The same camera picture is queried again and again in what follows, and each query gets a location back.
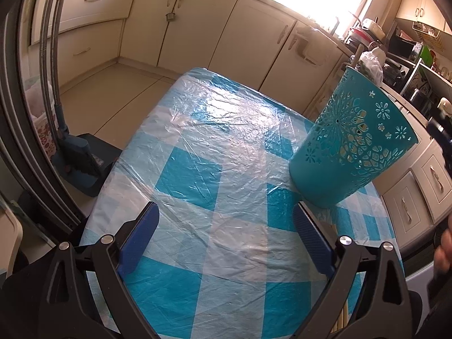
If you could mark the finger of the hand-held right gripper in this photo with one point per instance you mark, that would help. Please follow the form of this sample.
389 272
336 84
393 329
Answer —
436 129

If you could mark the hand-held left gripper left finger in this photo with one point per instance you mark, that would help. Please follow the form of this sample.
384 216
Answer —
139 240

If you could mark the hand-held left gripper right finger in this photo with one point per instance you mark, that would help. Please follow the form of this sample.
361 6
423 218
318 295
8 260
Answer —
312 240

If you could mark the teal perforated plastic basket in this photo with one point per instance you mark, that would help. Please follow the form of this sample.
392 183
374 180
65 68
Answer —
353 169

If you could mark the bundle of wooden chopsticks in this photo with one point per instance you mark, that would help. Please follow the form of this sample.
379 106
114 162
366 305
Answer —
341 321

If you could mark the person's right forearm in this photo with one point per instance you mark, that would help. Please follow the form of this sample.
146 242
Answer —
439 310

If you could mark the person's right hand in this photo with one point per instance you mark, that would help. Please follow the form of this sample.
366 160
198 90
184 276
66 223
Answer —
443 254

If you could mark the white paper roll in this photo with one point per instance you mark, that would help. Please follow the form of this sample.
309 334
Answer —
445 107

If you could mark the metal pot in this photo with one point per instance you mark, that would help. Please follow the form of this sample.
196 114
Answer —
420 100

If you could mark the cream cabinet with drawers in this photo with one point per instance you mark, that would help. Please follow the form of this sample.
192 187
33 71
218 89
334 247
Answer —
416 190

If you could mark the green plastic board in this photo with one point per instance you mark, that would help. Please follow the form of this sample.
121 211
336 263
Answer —
425 55

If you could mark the dark blue dustpan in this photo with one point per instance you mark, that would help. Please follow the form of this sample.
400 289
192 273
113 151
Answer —
91 169

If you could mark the clear plastic bag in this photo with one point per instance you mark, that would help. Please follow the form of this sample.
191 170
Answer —
370 67

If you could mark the blue white checked tablecloth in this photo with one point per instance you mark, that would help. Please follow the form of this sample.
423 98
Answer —
212 183

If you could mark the dish rack with dishes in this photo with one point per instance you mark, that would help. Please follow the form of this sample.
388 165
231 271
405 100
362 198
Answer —
365 31

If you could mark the white plastic chair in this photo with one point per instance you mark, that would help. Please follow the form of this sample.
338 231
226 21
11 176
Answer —
9 236

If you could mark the floral plastic bag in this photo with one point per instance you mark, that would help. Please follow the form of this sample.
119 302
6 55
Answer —
42 130

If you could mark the white door hanging holder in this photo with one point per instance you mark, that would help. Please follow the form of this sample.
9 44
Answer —
310 51

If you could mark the small metal hanging cup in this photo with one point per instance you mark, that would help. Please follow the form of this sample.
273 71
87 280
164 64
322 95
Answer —
171 17

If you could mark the cream kitchen base cabinets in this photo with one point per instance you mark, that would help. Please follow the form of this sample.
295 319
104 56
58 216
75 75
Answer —
212 24

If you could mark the cream wall cabinet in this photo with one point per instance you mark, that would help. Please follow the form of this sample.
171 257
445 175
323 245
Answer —
422 7

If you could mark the grey sliding door frame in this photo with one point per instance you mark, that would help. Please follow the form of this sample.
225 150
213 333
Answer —
14 113

